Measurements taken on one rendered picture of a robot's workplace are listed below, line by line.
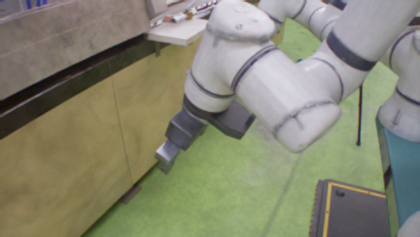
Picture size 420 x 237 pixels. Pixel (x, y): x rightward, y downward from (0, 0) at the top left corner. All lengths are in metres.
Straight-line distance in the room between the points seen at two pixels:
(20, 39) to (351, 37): 0.82
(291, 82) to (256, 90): 0.04
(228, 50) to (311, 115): 0.13
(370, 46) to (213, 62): 0.22
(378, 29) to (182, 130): 0.33
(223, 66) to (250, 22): 0.07
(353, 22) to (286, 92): 0.14
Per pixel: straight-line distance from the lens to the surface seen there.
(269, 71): 0.36
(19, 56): 0.93
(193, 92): 0.45
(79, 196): 1.26
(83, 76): 1.06
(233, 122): 0.48
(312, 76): 0.38
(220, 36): 0.37
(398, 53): 0.94
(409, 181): 0.79
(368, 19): 0.42
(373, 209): 1.26
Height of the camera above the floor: 1.18
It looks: 34 degrees down
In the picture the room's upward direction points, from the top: 1 degrees clockwise
